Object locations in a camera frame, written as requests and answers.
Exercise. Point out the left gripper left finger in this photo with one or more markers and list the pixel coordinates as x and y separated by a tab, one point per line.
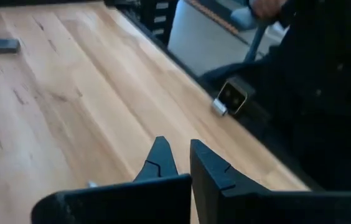
160	161

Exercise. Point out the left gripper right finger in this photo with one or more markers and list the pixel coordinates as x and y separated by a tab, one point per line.
209	180

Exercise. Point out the person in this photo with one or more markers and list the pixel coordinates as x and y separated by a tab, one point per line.
334	109

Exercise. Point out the blue-grey pole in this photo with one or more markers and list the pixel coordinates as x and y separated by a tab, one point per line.
256	40

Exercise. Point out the person's hand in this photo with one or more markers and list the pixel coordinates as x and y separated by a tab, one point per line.
267	7

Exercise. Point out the small silver black-faced camera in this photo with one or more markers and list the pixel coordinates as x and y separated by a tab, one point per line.
233	98

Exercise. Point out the black aluminium table frame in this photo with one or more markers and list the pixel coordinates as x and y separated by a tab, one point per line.
146	21

